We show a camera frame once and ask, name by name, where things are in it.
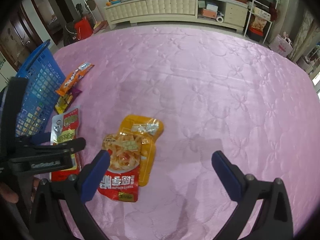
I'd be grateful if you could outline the silver red snack pouch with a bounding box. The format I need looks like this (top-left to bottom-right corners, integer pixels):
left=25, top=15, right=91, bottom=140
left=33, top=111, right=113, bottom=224
left=49, top=107, right=81, bottom=181

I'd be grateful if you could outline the purple yellow chip packet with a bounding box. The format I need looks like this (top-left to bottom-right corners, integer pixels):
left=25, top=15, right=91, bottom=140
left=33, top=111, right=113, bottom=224
left=54, top=87, right=82, bottom=114

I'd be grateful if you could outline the red noodle snack pouch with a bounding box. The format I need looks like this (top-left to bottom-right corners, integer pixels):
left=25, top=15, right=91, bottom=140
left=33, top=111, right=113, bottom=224
left=98, top=134, right=142, bottom=202

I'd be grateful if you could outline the blue plastic basket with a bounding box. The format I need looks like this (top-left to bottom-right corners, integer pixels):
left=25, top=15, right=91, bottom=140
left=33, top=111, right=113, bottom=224
left=15, top=40, right=65, bottom=137

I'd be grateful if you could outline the orange sausage snack packet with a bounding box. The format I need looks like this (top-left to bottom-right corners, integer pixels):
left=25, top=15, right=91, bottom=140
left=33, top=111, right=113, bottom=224
left=56, top=62, right=94, bottom=96

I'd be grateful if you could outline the yellow snack pouch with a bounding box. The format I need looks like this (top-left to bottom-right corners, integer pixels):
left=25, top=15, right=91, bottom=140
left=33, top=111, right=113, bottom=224
left=118, top=114, right=164, bottom=186

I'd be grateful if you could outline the person's left hand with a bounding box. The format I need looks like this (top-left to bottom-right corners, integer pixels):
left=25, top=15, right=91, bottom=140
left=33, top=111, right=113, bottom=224
left=0, top=183, right=19, bottom=204

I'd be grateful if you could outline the red shopping bag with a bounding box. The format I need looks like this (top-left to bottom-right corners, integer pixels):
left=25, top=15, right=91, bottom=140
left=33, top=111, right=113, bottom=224
left=74, top=17, right=93, bottom=40

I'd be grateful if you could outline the pink quilted table cover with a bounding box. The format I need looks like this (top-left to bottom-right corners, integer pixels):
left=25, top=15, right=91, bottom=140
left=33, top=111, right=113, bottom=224
left=54, top=25, right=319, bottom=239

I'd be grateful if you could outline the pink white tote bag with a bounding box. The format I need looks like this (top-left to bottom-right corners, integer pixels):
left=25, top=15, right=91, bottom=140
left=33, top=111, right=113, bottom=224
left=268, top=32, right=293, bottom=57

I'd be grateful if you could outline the cream TV cabinet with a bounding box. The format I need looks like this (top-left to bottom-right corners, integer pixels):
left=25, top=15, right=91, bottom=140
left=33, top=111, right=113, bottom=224
left=104, top=0, right=248, bottom=33

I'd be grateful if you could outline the white metal shelf rack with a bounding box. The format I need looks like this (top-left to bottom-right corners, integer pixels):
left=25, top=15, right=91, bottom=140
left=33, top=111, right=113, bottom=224
left=244, top=0, right=280, bottom=44

